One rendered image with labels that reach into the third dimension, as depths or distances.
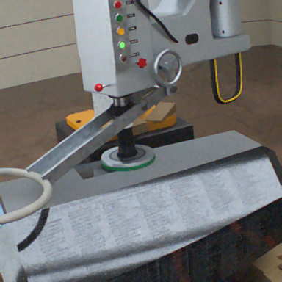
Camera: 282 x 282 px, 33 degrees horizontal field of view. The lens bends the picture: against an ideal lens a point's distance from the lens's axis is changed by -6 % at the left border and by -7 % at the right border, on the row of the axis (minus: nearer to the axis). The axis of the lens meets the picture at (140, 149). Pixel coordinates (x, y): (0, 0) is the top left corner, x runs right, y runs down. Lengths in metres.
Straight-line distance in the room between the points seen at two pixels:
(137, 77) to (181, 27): 0.31
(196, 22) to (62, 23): 5.93
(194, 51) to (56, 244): 0.97
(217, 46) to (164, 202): 0.75
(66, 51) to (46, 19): 0.65
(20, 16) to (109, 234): 6.30
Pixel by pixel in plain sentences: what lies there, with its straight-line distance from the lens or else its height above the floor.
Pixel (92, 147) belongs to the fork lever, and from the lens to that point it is 1.83.
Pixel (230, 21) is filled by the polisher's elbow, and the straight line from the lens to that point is 2.29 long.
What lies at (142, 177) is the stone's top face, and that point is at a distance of 1.87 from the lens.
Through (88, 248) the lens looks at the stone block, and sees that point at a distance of 1.71.
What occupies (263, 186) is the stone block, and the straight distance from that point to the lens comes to 2.02.
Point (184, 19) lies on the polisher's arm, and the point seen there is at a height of 1.37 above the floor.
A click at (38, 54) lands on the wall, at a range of 7.89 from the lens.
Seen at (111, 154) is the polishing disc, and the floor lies 0.85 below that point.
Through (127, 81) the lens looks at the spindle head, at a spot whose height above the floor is 1.17.
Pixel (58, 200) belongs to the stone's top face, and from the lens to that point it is 1.79.
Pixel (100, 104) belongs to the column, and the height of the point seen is 0.87.
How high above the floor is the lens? 1.59
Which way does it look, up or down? 21 degrees down
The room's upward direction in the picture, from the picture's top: 6 degrees counter-clockwise
